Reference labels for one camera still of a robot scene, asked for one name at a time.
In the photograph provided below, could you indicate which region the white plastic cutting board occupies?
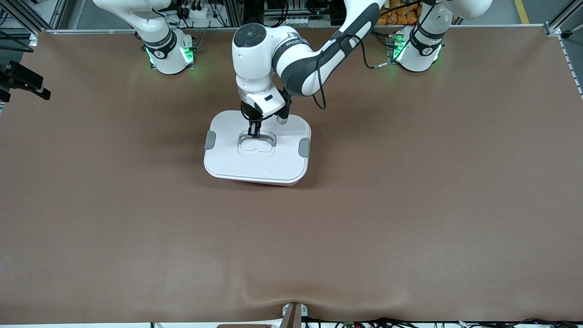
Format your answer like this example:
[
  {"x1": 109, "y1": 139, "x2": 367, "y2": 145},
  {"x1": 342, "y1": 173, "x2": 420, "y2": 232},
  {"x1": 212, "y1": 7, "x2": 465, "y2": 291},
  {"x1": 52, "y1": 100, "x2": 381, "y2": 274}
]
[{"x1": 204, "y1": 110, "x2": 312, "y2": 186}]

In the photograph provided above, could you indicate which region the pink plastic box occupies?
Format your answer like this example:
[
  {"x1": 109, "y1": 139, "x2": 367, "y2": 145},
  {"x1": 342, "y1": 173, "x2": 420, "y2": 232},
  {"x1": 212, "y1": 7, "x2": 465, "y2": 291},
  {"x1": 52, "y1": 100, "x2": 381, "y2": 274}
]
[{"x1": 235, "y1": 181, "x2": 301, "y2": 187}]

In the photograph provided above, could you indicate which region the white power strip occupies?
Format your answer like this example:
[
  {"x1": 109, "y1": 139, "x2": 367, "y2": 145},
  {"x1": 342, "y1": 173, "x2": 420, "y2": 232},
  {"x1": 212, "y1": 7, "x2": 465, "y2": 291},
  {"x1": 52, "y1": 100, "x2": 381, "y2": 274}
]
[{"x1": 180, "y1": 4, "x2": 215, "y2": 23}]

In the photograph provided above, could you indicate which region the orange snack packet pile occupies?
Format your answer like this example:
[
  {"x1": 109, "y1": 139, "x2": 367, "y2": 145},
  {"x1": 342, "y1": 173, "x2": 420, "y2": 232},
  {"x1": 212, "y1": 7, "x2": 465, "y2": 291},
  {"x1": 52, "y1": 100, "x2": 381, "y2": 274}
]
[{"x1": 378, "y1": 0, "x2": 422, "y2": 26}]

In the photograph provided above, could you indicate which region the brown table cover mat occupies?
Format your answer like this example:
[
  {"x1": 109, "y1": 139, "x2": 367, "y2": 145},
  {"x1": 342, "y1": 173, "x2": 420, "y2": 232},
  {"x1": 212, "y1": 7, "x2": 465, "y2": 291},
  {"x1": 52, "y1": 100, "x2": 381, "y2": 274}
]
[{"x1": 0, "y1": 26, "x2": 583, "y2": 325}]

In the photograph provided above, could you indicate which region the aluminium corner profile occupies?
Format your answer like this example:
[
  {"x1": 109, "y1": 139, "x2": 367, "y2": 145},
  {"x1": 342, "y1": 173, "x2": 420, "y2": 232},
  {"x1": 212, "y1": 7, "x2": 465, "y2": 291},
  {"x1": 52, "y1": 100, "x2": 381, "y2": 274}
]
[{"x1": 544, "y1": 0, "x2": 583, "y2": 37}]

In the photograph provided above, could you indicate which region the aluminium table edge rail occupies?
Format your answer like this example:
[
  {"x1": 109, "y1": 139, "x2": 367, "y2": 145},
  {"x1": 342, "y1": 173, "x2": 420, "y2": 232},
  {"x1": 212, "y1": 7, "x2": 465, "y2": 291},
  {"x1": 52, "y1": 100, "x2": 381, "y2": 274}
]
[{"x1": 43, "y1": 25, "x2": 547, "y2": 35}]

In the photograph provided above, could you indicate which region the aluminium frame post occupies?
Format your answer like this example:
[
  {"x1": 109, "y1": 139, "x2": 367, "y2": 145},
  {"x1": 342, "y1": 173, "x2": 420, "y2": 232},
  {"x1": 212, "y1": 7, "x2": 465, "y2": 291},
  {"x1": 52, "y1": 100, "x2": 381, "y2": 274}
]
[{"x1": 221, "y1": 0, "x2": 246, "y2": 26}]

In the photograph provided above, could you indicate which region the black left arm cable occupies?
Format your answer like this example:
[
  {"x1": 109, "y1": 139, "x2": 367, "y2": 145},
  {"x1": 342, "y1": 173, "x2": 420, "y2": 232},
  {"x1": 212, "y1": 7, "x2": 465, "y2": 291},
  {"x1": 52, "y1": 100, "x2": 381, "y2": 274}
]
[{"x1": 317, "y1": 34, "x2": 394, "y2": 111}]

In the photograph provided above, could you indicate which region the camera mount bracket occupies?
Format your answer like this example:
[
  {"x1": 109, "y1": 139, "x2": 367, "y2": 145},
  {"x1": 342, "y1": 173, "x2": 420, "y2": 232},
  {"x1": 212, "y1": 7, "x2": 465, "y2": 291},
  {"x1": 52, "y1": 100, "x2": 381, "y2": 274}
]
[{"x1": 281, "y1": 302, "x2": 308, "y2": 328}]

